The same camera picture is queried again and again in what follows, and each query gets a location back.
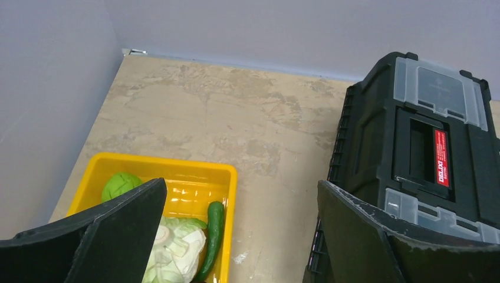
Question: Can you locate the yellow plastic tray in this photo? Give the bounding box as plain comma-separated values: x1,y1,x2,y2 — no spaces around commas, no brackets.
67,152,238,282

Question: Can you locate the small green cabbage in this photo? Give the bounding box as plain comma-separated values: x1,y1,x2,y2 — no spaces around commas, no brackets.
101,172,143,202

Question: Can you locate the white cauliflower with leaves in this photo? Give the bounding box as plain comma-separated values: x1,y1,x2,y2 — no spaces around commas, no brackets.
142,216,207,282

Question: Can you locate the long green chili pepper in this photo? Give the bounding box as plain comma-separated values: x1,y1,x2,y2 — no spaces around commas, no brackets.
193,201,225,282

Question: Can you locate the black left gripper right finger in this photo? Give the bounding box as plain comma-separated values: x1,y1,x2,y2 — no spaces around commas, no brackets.
317,180,499,282

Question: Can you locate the black plastic toolbox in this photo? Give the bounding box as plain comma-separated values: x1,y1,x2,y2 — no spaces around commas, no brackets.
303,52,499,282

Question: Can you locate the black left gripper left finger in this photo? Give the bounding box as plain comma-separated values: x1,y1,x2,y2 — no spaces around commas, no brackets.
1,178,167,282

